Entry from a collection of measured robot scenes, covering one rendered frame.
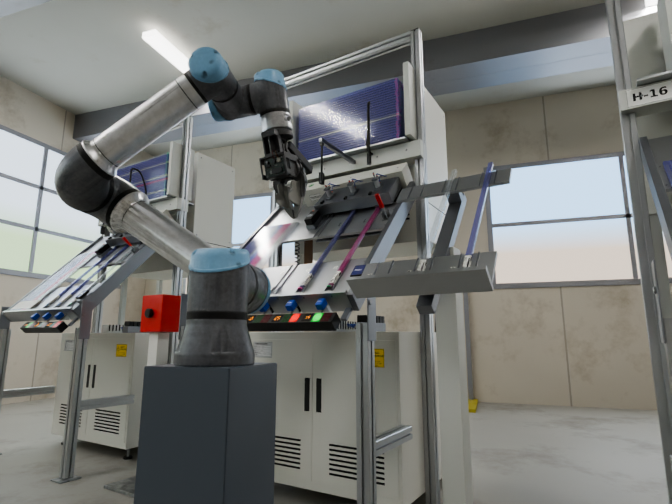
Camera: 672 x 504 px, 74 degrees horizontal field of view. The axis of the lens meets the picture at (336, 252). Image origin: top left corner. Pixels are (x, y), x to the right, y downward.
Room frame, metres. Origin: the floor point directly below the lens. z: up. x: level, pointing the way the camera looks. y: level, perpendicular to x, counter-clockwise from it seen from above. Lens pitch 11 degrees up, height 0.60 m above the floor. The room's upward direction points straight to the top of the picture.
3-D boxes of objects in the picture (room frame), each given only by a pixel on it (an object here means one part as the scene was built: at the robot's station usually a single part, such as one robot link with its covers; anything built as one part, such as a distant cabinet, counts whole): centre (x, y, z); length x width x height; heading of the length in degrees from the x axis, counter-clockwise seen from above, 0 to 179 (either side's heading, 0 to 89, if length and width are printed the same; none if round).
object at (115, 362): (2.59, 1.23, 0.66); 1.01 x 0.73 x 1.31; 148
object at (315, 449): (1.99, -0.09, 0.31); 0.70 x 0.65 x 0.62; 58
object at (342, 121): (1.86, -0.07, 1.52); 0.51 x 0.13 x 0.27; 58
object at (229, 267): (0.89, 0.23, 0.72); 0.13 x 0.12 x 0.14; 173
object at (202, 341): (0.89, 0.23, 0.60); 0.15 x 0.15 x 0.10
